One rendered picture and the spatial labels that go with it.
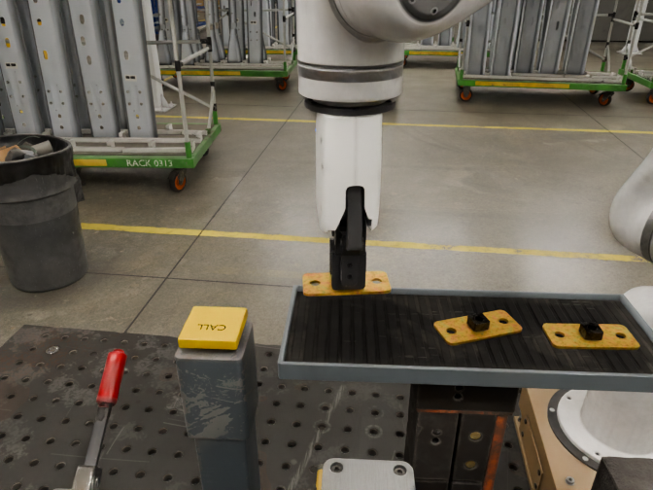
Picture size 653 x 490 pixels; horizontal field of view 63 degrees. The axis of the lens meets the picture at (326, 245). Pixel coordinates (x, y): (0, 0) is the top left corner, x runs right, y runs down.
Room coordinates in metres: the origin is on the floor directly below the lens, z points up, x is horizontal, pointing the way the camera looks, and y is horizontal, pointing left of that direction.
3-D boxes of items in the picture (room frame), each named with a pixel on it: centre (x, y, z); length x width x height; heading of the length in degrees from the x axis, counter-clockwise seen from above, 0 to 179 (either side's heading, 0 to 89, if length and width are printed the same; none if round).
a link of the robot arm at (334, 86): (0.45, -0.02, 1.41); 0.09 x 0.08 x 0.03; 4
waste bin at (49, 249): (2.51, 1.50, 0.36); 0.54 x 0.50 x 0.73; 173
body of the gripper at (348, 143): (0.45, -0.02, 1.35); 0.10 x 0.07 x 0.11; 4
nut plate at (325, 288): (0.45, -0.02, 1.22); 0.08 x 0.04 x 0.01; 94
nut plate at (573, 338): (0.43, -0.26, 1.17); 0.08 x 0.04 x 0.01; 88
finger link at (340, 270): (0.42, -0.02, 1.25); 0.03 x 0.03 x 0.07; 4
